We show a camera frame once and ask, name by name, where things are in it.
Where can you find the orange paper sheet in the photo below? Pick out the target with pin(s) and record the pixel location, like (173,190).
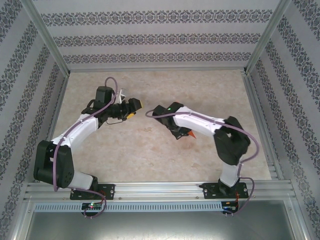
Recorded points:
(192,134)

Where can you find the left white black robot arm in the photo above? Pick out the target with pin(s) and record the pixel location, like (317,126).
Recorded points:
(80,130)

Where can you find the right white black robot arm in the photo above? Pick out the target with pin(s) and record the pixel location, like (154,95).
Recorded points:
(197,122)

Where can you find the grey metal sheet panel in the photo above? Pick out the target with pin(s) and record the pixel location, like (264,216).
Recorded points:
(160,227)

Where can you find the small control circuit board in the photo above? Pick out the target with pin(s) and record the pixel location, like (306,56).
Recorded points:
(230,207)
(92,206)

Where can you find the aluminium frame crossbar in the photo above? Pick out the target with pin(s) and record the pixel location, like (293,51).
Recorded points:
(157,69)

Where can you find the aluminium table side rail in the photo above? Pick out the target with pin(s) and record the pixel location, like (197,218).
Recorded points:
(53,125)
(261,125)

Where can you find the long aluminium mounting rail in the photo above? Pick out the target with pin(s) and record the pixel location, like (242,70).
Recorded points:
(160,190)

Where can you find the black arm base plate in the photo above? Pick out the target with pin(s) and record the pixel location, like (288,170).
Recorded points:
(210,191)
(107,191)

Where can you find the aluminium frame post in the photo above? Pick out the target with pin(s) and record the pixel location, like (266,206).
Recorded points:
(47,37)
(21,220)
(267,37)
(298,220)

